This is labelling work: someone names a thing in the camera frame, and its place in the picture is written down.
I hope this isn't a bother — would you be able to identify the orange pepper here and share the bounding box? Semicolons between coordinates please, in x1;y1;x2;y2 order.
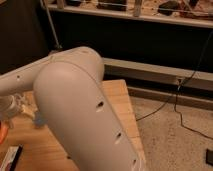
0;122;8;144

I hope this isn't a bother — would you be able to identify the white shelf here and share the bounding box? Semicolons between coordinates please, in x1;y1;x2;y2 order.
42;0;213;29

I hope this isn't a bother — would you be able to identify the metal pole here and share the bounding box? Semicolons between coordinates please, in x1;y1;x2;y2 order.
43;0;62;50

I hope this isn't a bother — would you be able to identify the black box on floor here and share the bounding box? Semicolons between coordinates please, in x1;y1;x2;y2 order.
206;149;213;166

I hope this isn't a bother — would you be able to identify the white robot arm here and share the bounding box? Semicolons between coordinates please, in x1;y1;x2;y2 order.
0;46;146;171

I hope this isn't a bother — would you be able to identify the blue cup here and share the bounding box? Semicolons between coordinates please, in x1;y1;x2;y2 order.
33;112;46;128

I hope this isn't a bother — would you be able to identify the black cable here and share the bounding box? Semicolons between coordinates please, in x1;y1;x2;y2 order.
135;29;213;141

